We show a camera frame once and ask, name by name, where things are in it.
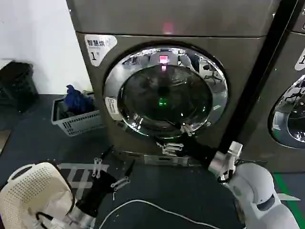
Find dark robot torso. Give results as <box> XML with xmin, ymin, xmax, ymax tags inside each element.
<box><xmin>94</xmin><ymin>164</ymin><xmax>246</xmax><ymax>229</ymax></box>

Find round glass dryer door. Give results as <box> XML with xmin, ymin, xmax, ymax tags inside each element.
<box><xmin>102</xmin><ymin>42</ymin><xmax>231</xmax><ymax>139</ymax></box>

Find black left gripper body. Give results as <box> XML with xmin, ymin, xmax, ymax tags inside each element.
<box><xmin>75</xmin><ymin>169</ymin><xmax>118</xmax><ymax>218</ymax></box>

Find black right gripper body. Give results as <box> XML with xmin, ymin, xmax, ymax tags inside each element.
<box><xmin>182</xmin><ymin>135</ymin><xmax>218</xmax><ymax>168</ymax></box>

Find dark plastic crate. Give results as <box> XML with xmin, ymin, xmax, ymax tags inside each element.
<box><xmin>0</xmin><ymin>59</ymin><xmax>40</xmax><ymax>113</ymax></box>

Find blue clothes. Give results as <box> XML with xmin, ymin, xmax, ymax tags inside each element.
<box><xmin>62</xmin><ymin>84</ymin><xmax>96</xmax><ymax>115</ymax></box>

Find grey dryer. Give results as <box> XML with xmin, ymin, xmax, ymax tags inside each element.
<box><xmin>238</xmin><ymin>0</ymin><xmax>305</xmax><ymax>173</ymax></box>

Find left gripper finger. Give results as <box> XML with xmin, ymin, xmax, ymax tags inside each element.
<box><xmin>110</xmin><ymin>160</ymin><xmax>136</xmax><ymax>192</ymax></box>
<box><xmin>92</xmin><ymin>144</ymin><xmax>113</xmax><ymax>179</ymax></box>

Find round chrome dryer door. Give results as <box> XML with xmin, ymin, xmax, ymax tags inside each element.
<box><xmin>267</xmin><ymin>73</ymin><xmax>305</xmax><ymax>150</ymax></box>

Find grey plastic laundry basket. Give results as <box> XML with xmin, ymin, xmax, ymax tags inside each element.
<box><xmin>51</xmin><ymin>91</ymin><xmax>106</xmax><ymax>137</ymax></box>

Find grey dryer numbered one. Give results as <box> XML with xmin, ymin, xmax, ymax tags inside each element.
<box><xmin>65</xmin><ymin>0</ymin><xmax>284</xmax><ymax>167</ymax></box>

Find glossy black post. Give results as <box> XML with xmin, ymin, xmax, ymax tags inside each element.
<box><xmin>206</xmin><ymin>0</ymin><xmax>301</xmax><ymax>168</ymax></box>

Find white number one sticker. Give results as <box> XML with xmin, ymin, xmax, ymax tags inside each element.
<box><xmin>84</xmin><ymin>34</ymin><xmax>118</xmax><ymax>67</ymax></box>

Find white cable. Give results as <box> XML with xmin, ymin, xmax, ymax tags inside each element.
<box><xmin>98</xmin><ymin>199</ymin><xmax>241</xmax><ymax>229</ymax></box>

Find white door label sticker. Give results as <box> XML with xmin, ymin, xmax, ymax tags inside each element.
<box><xmin>104</xmin><ymin>96</ymin><xmax>119</xmax><ymax>121</ymax></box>

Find white dryer sticker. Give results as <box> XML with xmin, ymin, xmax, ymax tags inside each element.
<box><xmin>294</xmin><ymin>47</ymin><xmax>305</xmax><ymax>72</ymax></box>

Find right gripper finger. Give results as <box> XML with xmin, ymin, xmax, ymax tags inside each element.
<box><xmin>166</xmin><ymin>120</ymin><xmax>194</xmax><ymax>137</ymax></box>
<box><xmin>154</xmin><ymin>135</ymin><xmax>184</xmax><ymax>157</ymax></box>

